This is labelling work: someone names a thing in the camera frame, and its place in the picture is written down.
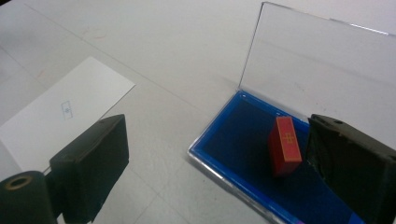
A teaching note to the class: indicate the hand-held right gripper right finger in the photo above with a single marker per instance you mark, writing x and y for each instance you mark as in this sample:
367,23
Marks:
358,165

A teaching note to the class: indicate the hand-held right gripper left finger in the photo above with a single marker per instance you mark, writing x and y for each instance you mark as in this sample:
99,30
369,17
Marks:
90,165

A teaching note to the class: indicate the white paper sheet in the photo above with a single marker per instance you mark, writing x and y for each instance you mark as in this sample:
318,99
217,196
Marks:
62,118

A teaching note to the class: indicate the red stamp block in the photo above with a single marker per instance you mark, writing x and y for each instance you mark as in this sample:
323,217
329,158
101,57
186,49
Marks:
285,146

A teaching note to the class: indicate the blue ink pad case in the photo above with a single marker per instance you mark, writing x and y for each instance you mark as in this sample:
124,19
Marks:
243,146

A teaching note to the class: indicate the white table cover sheet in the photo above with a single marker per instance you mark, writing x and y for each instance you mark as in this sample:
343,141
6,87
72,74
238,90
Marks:
186,46

